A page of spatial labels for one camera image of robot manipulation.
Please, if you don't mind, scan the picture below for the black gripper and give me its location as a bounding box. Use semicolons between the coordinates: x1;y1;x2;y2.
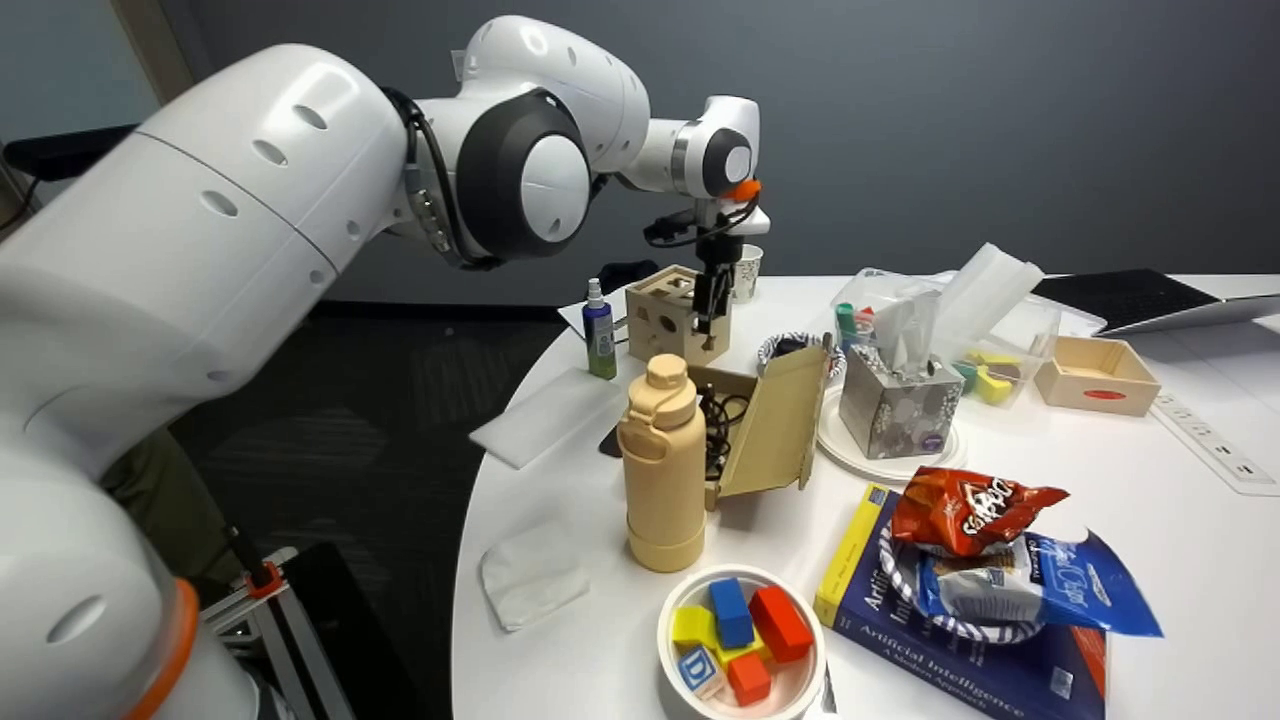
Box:
693;227;744;324

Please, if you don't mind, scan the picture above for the wooden toy box lid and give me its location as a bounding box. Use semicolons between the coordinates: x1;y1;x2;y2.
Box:
622;259;707;329

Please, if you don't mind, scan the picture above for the wooden shape sorter toy box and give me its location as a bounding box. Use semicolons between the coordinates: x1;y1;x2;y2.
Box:
620;259;734;367

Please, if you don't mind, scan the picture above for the brown cardboard box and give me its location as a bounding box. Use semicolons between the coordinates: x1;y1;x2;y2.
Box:
682;341;831;513

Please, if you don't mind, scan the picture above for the grey tissue box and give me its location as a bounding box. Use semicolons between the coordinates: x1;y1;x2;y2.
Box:
834;347;968;464

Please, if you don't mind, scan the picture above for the yellow green toy piece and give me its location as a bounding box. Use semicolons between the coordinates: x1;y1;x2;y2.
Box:
968;350;1023;406

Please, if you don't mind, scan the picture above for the blue toy block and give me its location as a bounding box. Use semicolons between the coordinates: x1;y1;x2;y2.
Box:
705;577;758;655

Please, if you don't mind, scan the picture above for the yellow toy block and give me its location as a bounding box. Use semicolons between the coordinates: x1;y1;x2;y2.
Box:
668;598;723;659

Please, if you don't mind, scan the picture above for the red toy block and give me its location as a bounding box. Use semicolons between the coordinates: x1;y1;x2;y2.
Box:
748;583;817;663

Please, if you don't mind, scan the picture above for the orange toy block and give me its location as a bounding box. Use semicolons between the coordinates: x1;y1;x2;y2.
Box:
723;652;777;712

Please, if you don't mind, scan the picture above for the white paper cup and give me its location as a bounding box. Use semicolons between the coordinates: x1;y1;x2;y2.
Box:
729;238;769;303

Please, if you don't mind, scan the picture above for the blue patterned white bowl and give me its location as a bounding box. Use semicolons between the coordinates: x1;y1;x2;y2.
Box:
756;329;844;390

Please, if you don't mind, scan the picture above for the green bottle with blue cap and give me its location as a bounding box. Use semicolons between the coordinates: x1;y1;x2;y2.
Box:
579;277;622;385

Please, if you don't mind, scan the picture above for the white paper sheet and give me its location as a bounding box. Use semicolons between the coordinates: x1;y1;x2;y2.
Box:
467;360;630;470
557;291;630;350

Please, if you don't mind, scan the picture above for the clear plastic bag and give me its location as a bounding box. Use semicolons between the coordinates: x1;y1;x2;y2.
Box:
831;262;968;324

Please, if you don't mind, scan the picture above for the beige water bottle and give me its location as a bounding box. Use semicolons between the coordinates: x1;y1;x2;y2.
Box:
610;347;713;577

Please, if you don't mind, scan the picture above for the white tissue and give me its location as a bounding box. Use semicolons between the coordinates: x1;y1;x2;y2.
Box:
871;287;943;385

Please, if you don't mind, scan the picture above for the white round plate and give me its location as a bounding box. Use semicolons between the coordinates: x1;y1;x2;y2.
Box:
812;385;968;489

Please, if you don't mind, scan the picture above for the yellow flat book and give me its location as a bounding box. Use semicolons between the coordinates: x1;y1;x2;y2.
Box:
812;483;891;629

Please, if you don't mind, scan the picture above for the clear plastic container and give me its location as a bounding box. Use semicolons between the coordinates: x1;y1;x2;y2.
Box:
957;307;1063;412

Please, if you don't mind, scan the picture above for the red chip bag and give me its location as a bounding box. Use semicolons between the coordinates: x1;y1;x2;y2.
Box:
884;464;1070;564

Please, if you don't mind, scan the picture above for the white folded cloth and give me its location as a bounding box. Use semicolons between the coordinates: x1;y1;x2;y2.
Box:
476;533;591;637

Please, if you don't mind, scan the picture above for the blue white lettered block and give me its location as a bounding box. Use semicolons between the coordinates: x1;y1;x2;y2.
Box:
671;643;732;701

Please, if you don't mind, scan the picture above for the small open wooden tray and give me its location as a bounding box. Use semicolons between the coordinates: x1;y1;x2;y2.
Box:
1030;330;1162;420

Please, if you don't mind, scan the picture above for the white round bowl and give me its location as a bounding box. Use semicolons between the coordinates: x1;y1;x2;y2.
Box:
650;564;831;720

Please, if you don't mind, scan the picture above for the black tablet device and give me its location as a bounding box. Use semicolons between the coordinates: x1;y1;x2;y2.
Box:
1030;266;1280;341

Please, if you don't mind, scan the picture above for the blue book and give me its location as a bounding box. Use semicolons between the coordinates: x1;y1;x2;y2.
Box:
831;489;1112;720

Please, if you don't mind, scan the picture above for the blue snack bag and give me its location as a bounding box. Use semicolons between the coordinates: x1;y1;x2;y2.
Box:
930;529;1166;638

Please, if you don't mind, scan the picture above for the white power strip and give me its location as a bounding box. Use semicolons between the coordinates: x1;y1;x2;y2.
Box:
1153;390;1280;498

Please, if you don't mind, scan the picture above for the tripod with orange clamp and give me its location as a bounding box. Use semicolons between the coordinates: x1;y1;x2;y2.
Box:
194;525;355;720

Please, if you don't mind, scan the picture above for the olive green bag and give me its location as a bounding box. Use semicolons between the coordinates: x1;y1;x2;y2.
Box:
99;425;250;594

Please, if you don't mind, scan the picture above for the wooden door with glass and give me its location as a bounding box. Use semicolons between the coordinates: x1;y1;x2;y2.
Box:
0;0;200;151

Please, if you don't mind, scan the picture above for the black adapter cable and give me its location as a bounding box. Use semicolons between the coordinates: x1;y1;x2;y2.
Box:
696;385;750;491

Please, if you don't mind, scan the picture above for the black camera bar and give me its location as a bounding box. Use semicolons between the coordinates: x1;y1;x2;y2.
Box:
0;124;135;184

